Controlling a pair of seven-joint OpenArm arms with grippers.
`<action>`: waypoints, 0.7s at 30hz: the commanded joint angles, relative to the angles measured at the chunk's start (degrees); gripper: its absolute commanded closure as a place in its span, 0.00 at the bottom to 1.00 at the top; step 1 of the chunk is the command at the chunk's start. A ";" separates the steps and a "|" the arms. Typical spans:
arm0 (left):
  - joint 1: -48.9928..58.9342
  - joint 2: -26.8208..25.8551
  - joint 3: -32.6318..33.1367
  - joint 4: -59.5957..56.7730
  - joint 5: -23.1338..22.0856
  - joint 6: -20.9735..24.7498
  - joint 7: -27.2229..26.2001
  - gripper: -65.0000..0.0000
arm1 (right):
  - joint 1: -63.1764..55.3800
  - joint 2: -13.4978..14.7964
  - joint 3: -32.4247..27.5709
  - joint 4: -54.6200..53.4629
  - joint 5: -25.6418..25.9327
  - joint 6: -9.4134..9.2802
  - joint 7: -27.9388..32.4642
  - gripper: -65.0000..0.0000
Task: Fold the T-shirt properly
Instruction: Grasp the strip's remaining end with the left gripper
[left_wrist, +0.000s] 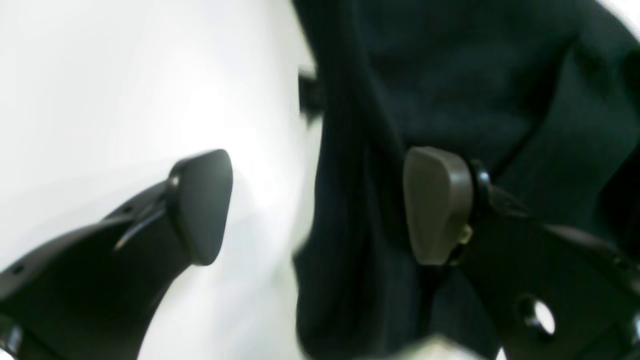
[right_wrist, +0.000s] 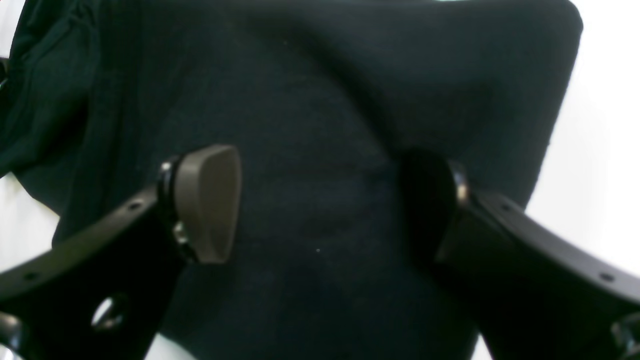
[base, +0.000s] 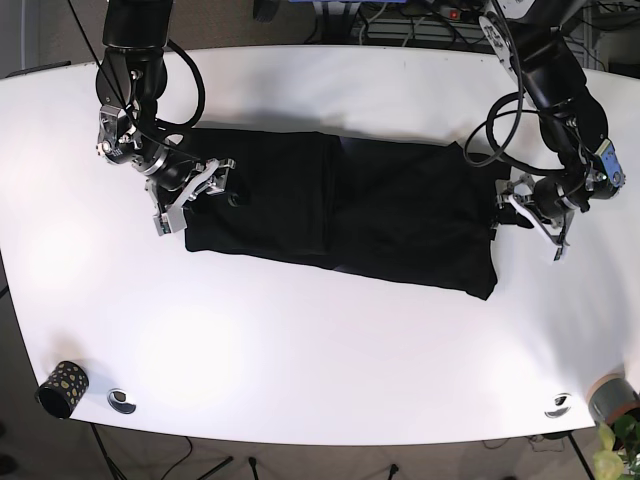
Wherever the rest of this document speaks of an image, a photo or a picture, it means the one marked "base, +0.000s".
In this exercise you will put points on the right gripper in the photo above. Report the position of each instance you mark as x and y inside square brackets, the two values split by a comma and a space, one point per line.
[174, 179]

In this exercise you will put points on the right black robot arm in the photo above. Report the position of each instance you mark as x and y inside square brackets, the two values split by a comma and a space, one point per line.
[131, 78]

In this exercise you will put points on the left table cable grommet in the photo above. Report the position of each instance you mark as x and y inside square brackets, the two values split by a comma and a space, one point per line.
[120, 402]

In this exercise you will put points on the green potted plant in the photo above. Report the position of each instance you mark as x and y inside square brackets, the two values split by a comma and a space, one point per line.
[618, 455]

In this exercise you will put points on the table cable grommet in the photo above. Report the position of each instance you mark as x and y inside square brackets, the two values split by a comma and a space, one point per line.
[120, 402]
[559, 406]

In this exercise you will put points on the black T-shirt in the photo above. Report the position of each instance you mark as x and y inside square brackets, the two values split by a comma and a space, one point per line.
[400, 212]

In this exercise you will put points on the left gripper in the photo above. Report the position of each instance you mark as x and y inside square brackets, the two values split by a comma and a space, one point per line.
[545, 206]

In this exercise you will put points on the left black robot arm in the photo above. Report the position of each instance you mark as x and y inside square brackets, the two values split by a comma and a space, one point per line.
[527, 38]

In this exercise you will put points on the grey tape roll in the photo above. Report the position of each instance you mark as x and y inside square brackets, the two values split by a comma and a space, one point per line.
[611, 397]

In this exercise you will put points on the right table cable grommet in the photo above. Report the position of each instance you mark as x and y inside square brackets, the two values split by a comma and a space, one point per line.
[559, 406]

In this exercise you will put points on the black gold-dotted cup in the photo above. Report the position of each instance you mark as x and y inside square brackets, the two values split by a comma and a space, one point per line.
[62, 391]

